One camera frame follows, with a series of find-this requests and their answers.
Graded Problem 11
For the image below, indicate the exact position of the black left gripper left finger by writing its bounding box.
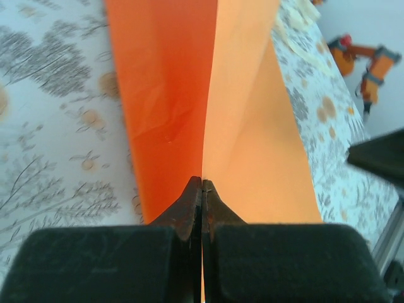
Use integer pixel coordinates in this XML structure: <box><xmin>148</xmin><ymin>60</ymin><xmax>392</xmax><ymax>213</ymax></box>
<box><xmin>0</xmin><ymin>176</ymin><xmax>203</xmax><ymax>303</ymax></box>

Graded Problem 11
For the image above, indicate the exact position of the floral patterned tablecloth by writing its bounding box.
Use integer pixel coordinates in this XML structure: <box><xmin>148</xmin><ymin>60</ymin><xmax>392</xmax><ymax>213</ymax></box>
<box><xmin>0</xmin><ymin>0</ymin><xmax>400</xmax><ymax>275</ymax></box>

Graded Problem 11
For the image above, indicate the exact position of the aluminium side rail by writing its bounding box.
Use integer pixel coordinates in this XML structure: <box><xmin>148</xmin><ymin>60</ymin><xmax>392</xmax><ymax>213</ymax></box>
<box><xmin>372</xmin><ymin>195</ymin><xmax>404</xmax><ymax>303</ymax></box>

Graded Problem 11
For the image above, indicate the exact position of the cream printed ribbon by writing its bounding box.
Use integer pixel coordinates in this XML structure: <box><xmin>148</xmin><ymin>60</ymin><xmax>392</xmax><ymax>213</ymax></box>
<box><xmin>273</xmin><ymin>0</ymin><xmax>335</xmax><ymax>76</ymax></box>

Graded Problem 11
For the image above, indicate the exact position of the orange wrapping paper sheet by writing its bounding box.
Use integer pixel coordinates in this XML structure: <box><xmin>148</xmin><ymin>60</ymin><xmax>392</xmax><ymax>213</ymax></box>
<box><xmin>104</xmin><ymin>0</ymin><xmax>323</xmax><ymax>303</ymax></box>

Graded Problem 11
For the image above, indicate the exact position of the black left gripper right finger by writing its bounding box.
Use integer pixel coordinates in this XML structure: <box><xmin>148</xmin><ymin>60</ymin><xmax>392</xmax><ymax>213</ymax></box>
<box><xmin>202</xmin><ymin>179</ymin><xmax>393</xmax><ymax>303</ymax></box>

